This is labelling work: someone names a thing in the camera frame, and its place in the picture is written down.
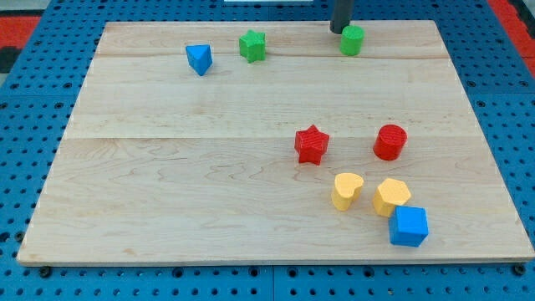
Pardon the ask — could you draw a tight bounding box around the green star block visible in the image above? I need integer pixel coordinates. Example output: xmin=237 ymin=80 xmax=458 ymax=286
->
xmin=238 ymin=29 xmax=266 ymax=64

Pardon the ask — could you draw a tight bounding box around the light wooden board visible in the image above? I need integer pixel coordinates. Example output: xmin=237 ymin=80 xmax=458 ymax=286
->
xmin=17 ymin=20 xmax=534 ymax=267

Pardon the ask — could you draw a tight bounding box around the yellow heart block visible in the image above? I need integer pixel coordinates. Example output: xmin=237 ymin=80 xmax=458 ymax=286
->
xmin=331 ymin=173 xmax=364 ymax=212

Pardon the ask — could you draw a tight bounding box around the blue cube block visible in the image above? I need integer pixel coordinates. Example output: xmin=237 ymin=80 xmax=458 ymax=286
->
xmin=389 ymin=206 xmax=429 ymax=247

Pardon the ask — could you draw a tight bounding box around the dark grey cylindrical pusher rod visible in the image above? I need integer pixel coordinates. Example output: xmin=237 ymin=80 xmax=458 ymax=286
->
xmin=329 ymin=0 xmax=354 ymax=34

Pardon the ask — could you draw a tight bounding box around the yellow hexagon block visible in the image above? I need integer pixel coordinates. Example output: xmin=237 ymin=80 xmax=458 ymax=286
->
xmin=372 ymin=178 xmax=412 ymax=217

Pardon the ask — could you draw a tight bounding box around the green cylinder block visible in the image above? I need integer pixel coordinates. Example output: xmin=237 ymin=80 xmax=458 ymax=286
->
xmin=339 ymin=25 xmax=365 ymax=56

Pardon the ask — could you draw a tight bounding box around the red star block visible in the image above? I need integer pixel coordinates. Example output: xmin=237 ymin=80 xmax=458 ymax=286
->
xmin=294 ymin=125 xmax=329 ymax=166

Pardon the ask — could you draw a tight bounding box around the red cylinder block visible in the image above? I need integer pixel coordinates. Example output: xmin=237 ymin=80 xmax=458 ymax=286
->
xmin=373 ymin=124 xmax=408 ymax=161

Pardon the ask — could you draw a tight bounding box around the blue triangle block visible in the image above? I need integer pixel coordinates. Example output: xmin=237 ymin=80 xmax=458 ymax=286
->
xmin=186 ymin=44 xmax=213 ymax=76

